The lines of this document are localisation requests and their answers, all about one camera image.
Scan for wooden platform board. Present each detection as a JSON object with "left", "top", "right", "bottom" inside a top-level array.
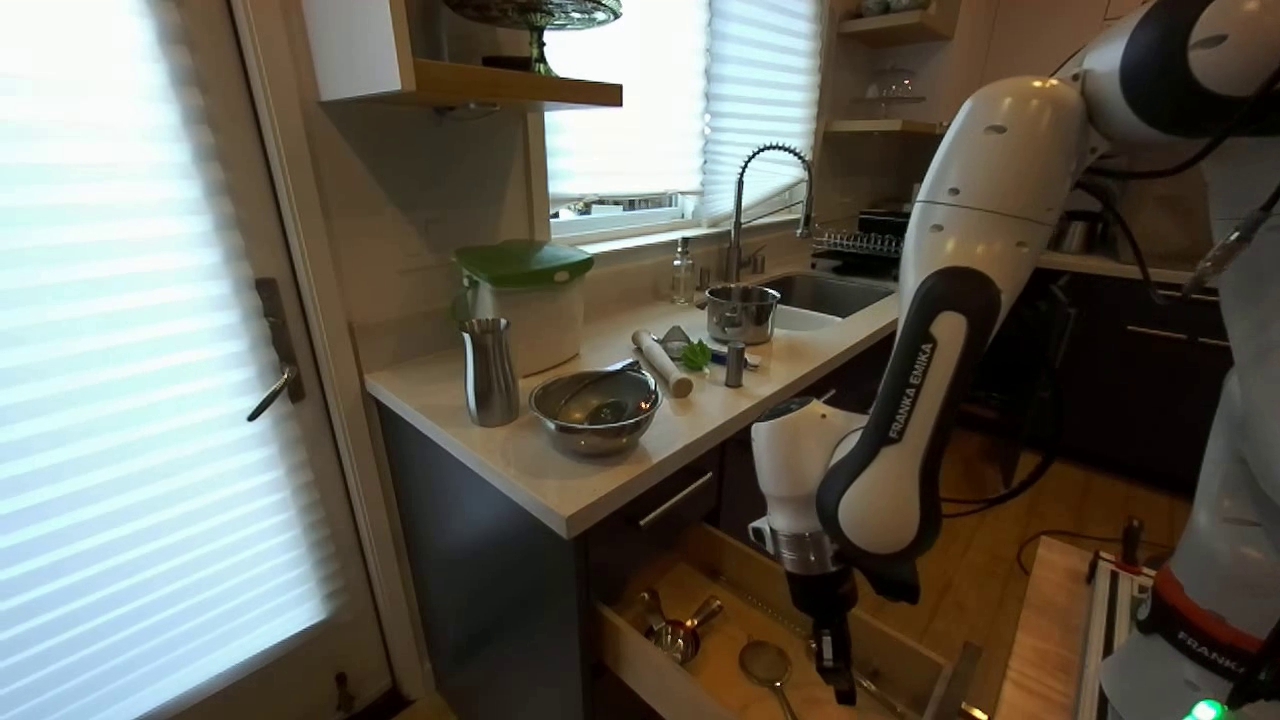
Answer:
[{"left": 991, "top": 533, "right": 1098, "bottom": 720}]

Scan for dark background cabinet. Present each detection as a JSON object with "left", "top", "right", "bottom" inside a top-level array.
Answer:
[{"left": 933, "top": 261, "right": 1241, "bottom": 499}]

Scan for stainless steel pitcher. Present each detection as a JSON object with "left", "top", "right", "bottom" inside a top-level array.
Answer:
[{"left": 451, "top": 277, "right": 526, "bottom": 432}]

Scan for clear soap bottle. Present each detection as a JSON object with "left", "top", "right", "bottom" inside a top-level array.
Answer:
[{"left": 667, "top": 236, "right": 705, "bottom": 306}]

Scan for open wooden drawer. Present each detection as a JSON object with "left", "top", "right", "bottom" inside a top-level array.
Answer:
[{"left": 593, "top": 519, "right": 991, "bottom": 720}]

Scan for wooden wall shelf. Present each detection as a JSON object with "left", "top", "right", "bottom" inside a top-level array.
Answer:
[{"left": 395, "top": 56, "right": 628, "bottom": 115}]

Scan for green scrubber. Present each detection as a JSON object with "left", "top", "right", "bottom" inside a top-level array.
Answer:
[{"left": 661, "top": 323, "right": 719, "bottom": 375}]

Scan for dark door handle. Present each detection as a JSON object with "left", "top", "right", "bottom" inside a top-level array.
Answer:
[{"left": 242, "top": 277, "right": 309, "bottom": 426}]

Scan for white bin with green lid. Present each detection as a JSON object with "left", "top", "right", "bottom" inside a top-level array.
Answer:
[{"left": 451, "top": 236, "right": 601, "bottom": 380}]

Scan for stainless steel bowl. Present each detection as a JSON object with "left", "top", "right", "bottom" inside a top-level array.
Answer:
[{"left": 533, "top": 362, "right": 662, "bottom": 459}]

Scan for dark base cabinet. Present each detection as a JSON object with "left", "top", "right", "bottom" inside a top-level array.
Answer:
[{"left": 376, "top": 332, "right": 900, "bottom": 720}]

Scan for black dish rack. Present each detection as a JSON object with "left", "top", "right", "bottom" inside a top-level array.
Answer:
[{"left": 807, "top": 216, "right": 919, "bottom": 280}]

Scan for tall chrome arc faucet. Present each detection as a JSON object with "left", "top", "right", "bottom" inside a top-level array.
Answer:
[{"left": 726, "top": 139, "right": 820, "bottom": 288}]

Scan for wall shelves with glasses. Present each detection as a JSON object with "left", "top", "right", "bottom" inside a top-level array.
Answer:
[{"left": 825, "top": 0, "right": 966, "bottom": 139}]

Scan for kitchen window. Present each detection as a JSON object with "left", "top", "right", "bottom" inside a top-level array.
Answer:
[{"left": 538, "top": 0, "right": 826, "bottom": 248}]

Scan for stainless steel pot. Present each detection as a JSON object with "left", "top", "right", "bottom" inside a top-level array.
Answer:
[{"left": 698, "top": 280, "right": 786, "bottom": 351}]

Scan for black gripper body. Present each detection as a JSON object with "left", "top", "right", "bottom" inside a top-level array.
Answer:
[{"left": 780, "top": 562, "right": 860, "bottom": 661}]

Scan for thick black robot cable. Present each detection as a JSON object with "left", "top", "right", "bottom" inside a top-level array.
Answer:
[{"left": 933, "top": 167, "right": 1280, "bottom": 527}]

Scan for metal measuring cups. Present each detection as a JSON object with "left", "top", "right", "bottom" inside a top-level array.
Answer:
[{"left": 630, "top": 582, "right": 726, "bottom": 667}]

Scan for white upper cabinet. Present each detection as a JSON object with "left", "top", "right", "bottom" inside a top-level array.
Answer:
[{"left": 297, "top": 0, "right": 419, "bottom": 107}]

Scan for door with white blinds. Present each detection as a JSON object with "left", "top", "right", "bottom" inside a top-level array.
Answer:
[{"left": 0, "top": 0, "right": 437, "bottom": 720}]

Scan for short steel drawer handle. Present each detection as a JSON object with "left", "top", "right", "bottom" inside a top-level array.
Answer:
[{"left": 630, "top": 466, "right": 719, "bottom": 536}]

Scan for glass cake stand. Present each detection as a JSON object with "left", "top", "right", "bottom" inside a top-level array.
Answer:
[{"left": 439, "top": 0, "right": 628, "bottom": 73}]

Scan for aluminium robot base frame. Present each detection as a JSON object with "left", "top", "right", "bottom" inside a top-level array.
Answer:
[{"left": 1075, "top": 541, "right": 1280, "bottom": 720}]

